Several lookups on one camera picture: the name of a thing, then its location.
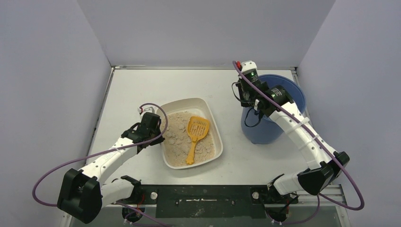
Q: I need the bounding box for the blue plastic bucket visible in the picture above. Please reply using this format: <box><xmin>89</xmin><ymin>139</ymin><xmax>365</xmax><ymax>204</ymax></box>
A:
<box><xmin>241</xmin><ymin>74</ymin><xmax>306</xmax><ymax>144</ymax></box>

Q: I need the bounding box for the white plastic litter tray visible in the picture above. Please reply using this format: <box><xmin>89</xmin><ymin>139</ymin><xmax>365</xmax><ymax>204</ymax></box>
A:
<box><xmin>157</xmin><ymin>98</ymin><xmax>223</xmax><ymax>169</ymax></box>

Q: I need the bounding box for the orange plastic litter scoop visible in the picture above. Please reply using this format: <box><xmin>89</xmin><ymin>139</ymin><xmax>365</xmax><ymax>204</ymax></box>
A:
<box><xmin>186</xmin><ymin>116</ymin><xmax>210</xmax><ymax>165</ymax></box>

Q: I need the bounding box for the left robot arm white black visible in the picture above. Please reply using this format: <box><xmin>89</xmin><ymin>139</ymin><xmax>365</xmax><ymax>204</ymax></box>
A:
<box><xmin>57</xmin><ymin>112</ymin><xmax>164</xmax><ymax>224</ymax></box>

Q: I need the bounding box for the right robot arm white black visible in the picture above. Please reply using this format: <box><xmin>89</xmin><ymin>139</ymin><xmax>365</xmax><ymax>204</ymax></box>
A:
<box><xmin>235</xmin><ymin>69</ymin><xmax>350</xmax><ymax>201</ymax></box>

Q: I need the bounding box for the beige cat litter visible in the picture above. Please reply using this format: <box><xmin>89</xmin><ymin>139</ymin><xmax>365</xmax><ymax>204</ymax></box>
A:
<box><xmin>163</xmin><ymin>111</ymin><xmax>215</xmax><ymax>167</ymax></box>

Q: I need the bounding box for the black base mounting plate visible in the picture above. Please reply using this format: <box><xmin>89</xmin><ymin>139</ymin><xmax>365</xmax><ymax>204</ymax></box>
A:
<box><xmin>122</xmin><ymin>184</ymin><xmax>298</xmax><ymax>218</ymax></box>

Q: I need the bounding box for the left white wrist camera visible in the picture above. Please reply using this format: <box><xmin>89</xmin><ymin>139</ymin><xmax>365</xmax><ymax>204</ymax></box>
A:
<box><xmin>138</xmin><ymin>106</ymin><xmax>155</xmax><ymax>115</ymax></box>

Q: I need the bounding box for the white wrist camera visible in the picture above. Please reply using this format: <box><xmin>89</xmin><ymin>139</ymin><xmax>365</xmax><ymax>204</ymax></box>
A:
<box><xmin>138</xmin><ymin>106</ymin><xmax>155</xmax><ymax>115</ymax></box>
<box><xmin>235</xmin><ymin>61</ymin><xmax>257</xmax><ymax>75</ymax></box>

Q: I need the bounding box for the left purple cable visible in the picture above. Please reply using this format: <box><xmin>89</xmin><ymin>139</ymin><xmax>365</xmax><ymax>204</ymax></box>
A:
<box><xmin>32</xmin><ymin>103</ymin><xmax>169</xmax><ymax>208</ymax></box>

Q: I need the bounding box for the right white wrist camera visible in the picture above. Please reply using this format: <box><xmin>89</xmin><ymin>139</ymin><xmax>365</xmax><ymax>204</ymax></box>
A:
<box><xmin>235</xmin><ymin>61</ymin><xmax>257</xmax><ymax>75</ymax></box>

